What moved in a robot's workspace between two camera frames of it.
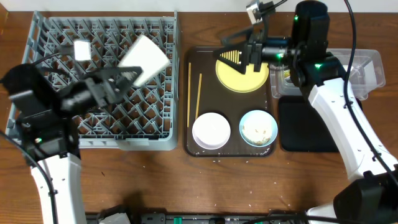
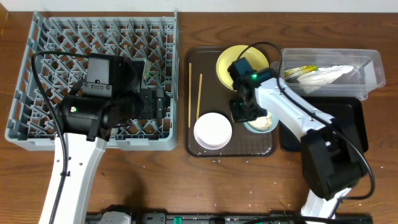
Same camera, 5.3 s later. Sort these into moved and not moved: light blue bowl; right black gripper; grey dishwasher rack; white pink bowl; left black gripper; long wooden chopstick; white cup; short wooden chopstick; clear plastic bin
Moved: white cup; left black gripper; light blue bowl; right black gripper
Not moved: white pink bowl; short wooden chopstick; long wooden chopstick; grey dishwasher rack; clear plastic bin
